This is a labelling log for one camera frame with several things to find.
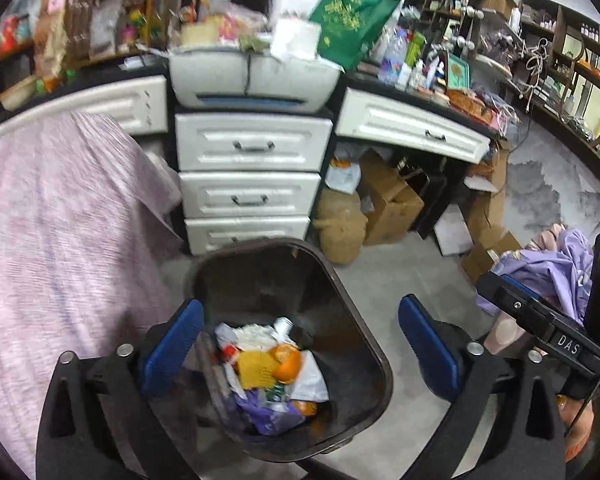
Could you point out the white red candy wrapper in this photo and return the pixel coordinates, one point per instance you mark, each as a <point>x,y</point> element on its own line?
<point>230,354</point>

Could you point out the yellow foam fruit net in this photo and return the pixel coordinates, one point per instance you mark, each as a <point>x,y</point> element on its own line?
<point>255,370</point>

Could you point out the green tote bag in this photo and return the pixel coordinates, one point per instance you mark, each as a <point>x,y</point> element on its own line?
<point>350,28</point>

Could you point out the brown sack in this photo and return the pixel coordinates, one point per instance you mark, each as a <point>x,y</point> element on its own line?
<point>340,226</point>

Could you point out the purple cloth pile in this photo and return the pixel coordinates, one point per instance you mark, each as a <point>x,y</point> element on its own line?
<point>557,265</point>

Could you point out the green tissue pack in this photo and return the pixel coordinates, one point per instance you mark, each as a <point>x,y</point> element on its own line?
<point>279,393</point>

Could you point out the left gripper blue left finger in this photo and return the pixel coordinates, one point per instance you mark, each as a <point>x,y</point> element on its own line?
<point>166,346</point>

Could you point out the white printer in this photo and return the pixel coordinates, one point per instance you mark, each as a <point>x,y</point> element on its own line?
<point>231,79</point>

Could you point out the right hand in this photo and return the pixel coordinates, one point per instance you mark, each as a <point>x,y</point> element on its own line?
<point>550,412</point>

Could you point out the cream bowl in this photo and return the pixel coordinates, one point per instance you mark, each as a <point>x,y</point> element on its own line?
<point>15,96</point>

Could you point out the cardboard box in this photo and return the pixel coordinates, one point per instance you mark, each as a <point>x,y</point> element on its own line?
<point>391,206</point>

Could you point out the dark trash bin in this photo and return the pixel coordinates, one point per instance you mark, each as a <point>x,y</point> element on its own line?
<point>345,382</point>

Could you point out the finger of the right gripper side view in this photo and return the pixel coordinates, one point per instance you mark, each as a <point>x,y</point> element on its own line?
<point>505,293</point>

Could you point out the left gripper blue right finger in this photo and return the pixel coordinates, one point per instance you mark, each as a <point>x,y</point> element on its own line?
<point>437,346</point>

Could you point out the wooden shelf rack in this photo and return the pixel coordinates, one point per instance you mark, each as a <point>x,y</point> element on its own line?
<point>100,31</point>

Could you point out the white drawer cabinet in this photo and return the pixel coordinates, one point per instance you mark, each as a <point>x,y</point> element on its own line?
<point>223,145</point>

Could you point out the purple plastic bag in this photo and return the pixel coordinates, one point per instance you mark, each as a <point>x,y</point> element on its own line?
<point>269,419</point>

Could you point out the white face mask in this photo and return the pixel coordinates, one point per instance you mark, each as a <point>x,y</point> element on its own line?
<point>251,337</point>

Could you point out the orange peel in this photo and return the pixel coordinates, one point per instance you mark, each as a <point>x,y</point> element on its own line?
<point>289,363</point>

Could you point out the silver foil wrapper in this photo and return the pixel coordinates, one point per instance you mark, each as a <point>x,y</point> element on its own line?
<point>283,327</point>

